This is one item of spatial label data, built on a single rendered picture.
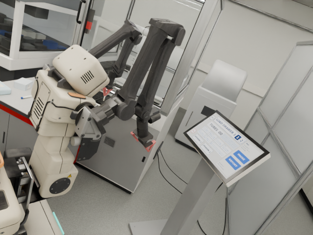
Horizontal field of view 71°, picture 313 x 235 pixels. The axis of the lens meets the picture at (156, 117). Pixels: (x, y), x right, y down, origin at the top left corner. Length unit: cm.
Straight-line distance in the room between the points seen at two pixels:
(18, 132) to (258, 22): 438
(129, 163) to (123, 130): 33
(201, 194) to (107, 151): 100
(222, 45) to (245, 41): 44
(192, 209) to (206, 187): 22
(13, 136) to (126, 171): 99
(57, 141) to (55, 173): 16
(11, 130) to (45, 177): 77
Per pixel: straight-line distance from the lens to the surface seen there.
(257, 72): 498
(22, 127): 180
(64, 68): 98
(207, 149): 150
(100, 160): 228
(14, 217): 103
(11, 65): 225
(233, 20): 493
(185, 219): 182
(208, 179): 160
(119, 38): 126
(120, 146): 210
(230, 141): 149
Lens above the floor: 160
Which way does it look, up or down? 22 degrees down
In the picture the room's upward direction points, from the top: 23 degrees clockwise
